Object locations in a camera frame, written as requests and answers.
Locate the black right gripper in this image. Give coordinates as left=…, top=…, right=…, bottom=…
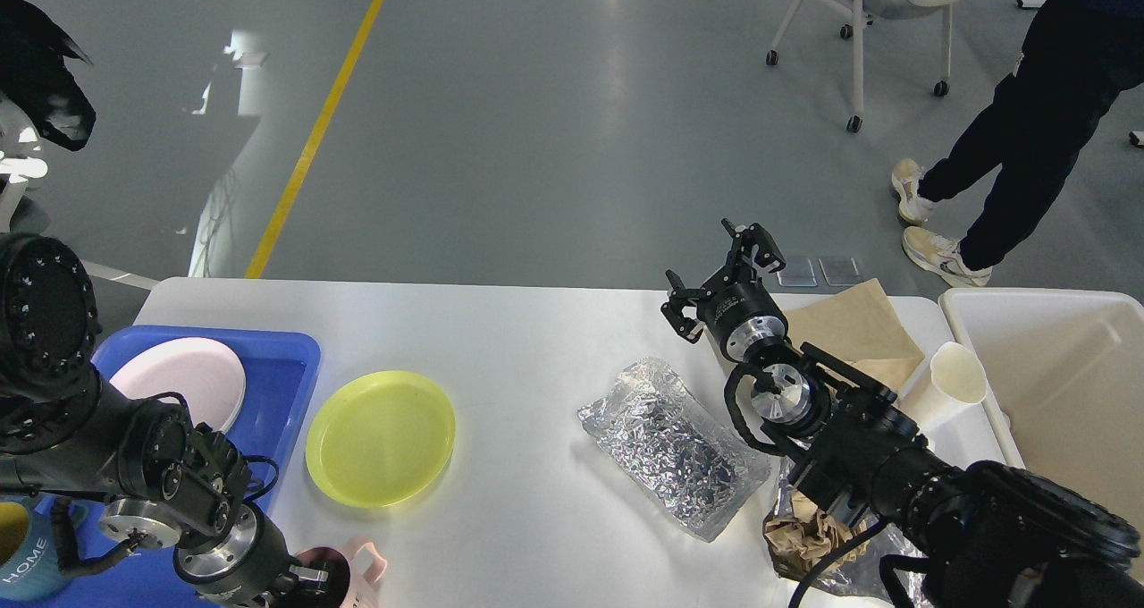
left=661, top=218, right=793, bottom=364

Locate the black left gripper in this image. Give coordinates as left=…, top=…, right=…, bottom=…
left=174, top=503, right=350, bottom=607

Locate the pink mug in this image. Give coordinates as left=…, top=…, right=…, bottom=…
left=281, top=536, right=388, bottom=607

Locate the yellow plastic plate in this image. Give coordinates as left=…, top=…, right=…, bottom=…
left=304, top=370, right=455, bottom=510

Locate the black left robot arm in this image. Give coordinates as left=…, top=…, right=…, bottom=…
left=1, top=232, right=349, bottom=607

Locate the floor socket plate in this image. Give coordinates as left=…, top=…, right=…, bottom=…
left=819, top=255, right=865, bottom=287
left=777, top=255, right=819, bottom=289

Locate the silver foil bag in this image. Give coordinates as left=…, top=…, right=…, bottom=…
left=575, top=357, right=770, bottom=543

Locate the blue plastic tray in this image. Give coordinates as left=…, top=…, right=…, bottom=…
left=35, top=325, right=320, bottom=607

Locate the pink plate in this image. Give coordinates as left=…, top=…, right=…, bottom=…
left=109, top=335, right=247, bottom=432

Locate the white paper cup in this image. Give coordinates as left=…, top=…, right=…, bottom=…
left=898, top=341, right=990, bottom=435

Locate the crumpled brown paper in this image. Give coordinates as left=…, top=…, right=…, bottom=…
left=761, top=487, right=879, bottom=581

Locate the blue mug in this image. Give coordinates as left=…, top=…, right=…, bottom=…
left=1, top=497, right=72, bottom=603

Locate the crumpled foil wrapper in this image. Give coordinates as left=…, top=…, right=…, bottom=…
left=769, top=458, right=921, bottom=603

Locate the white plastic bin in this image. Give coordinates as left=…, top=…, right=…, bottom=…
left=939, top=289, right=1143, bottom=528

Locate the person in dark trousers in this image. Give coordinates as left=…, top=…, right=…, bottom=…
left=890, top=0, right=1143, bottom=287

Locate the black jacket on chair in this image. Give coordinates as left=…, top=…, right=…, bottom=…
left=1, top=0, right=97, bottom=151

